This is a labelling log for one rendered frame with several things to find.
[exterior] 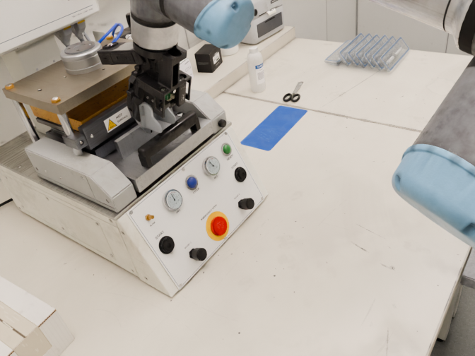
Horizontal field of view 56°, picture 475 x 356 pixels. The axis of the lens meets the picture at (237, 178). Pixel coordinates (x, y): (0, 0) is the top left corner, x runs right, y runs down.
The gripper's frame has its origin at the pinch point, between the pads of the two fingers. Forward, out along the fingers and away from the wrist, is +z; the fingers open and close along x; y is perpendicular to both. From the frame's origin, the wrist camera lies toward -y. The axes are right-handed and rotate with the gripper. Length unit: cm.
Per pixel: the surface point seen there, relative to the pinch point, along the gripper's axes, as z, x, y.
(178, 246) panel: 13.6, -10.1, 17.4
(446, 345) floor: 76, 49, 85
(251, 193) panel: 16.0, 12.4, 19.7
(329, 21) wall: 72, 199, -41
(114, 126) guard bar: -0.9, -5.2, -3.4
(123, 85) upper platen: -2.2, 3.6, -10.0
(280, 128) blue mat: 23, 43, 10
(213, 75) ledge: 31, 57, -25
